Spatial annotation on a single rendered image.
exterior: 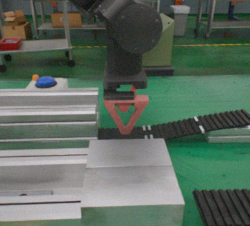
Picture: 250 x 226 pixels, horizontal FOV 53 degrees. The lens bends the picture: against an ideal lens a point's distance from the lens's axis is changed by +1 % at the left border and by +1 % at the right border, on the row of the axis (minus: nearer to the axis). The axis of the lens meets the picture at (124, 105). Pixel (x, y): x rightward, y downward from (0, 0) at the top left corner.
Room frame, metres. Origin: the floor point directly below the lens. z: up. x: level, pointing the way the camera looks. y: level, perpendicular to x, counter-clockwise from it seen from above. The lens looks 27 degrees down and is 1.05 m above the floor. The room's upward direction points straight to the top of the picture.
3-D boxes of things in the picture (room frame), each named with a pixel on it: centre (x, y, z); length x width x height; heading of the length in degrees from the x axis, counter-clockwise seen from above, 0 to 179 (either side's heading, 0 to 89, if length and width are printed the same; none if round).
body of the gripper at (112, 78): (0.39, 0.00, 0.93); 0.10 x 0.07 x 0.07; 2
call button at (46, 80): (0.52, 0.17, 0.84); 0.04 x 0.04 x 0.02
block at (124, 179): (0.22, -0.01, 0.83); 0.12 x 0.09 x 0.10; 2
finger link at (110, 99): (0.37, 0.00, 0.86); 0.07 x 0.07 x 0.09; 2
